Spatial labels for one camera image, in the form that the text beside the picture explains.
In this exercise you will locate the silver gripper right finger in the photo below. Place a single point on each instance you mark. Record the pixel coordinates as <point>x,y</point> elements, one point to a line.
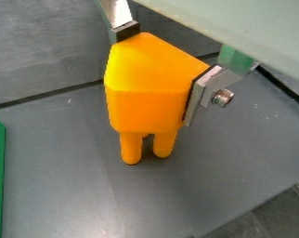
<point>209,88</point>

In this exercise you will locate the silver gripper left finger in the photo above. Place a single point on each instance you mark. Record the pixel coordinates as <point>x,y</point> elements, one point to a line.
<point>116,14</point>

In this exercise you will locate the orange three prong block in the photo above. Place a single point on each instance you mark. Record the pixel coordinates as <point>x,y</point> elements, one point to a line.
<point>148,78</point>

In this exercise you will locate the black curved holder bracket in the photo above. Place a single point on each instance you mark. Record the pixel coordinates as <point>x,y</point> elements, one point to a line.
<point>271,220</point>

